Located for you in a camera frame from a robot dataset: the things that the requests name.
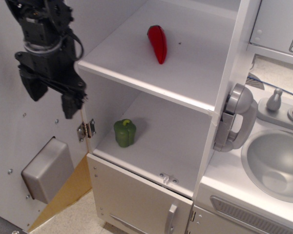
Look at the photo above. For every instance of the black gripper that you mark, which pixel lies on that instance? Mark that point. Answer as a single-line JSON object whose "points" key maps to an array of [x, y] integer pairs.
{"points": [[51, 65]]}

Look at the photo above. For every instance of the white fridge door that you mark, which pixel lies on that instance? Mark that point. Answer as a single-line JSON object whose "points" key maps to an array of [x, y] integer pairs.
{"points": [[25, 127]]}

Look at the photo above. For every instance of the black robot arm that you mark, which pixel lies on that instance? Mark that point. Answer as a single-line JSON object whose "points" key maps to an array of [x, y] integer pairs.
{"points": [[42, 20]]}

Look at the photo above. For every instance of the silver door hinge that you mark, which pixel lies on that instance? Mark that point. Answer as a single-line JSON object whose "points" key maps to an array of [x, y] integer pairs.
{"points": [[86, 130]]}

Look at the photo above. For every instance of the silver ice dispenser panel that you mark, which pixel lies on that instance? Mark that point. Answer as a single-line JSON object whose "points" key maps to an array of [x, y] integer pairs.
{"points": [[48, 171]]}

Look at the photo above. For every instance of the green toy bell pepper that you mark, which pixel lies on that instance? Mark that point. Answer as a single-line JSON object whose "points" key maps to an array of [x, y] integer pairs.
{"points": [[125, 131]]}

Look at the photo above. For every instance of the wooden plywood board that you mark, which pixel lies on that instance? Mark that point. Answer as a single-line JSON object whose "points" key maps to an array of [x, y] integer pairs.
{"points": [[74, 189]]}

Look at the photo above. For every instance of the red toy chili pepper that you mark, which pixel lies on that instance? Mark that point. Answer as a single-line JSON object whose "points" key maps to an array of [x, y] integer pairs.
{"points": [[158, 40]]}

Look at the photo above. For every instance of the white lower freezer door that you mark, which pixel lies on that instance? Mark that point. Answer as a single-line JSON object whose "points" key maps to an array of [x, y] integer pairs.
{"points": [[132, 203]]}

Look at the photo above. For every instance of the black base equipment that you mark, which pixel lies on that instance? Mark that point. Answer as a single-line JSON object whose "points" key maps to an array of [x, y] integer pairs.
{"points": [[8, 228]]}

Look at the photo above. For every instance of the white toy kitchen cabinet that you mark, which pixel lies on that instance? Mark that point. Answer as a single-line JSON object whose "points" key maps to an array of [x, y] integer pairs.
{"points": [[176, 106]]}

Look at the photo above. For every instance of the grey toy telephone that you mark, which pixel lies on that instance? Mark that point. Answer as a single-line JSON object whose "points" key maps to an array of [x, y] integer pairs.
{"points": [[237, 120]]}

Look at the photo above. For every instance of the grey faucet knob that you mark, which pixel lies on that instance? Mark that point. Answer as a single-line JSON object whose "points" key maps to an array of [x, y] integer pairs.
{"points": [[274, 102]]}

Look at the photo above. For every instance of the silver toy sink bowl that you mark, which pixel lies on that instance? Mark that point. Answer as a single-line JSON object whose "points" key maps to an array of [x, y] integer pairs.
{"points": [[267, 158]]}

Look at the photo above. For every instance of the toy microwave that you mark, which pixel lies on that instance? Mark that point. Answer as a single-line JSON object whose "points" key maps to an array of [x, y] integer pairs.
{"points": [[272, 34]]}

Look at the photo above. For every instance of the silver lower door handle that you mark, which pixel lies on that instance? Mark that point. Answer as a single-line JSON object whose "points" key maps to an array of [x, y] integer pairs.
{"points": [[171, 213]]}

